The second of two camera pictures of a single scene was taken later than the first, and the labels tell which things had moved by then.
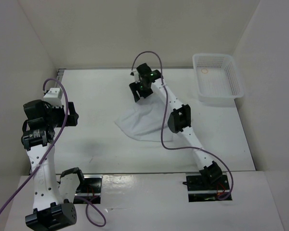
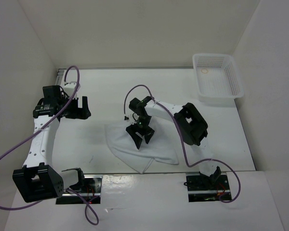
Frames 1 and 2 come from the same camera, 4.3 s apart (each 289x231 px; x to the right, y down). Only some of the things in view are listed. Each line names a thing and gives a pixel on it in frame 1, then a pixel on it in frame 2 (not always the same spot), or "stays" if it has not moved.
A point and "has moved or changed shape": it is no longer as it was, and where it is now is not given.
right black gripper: (134, 87) -> (149, 133)
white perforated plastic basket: (218, 79) stays
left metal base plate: (89, 190) stays
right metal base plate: (200, 189) stays
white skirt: (145, 120) has moved or changed shape
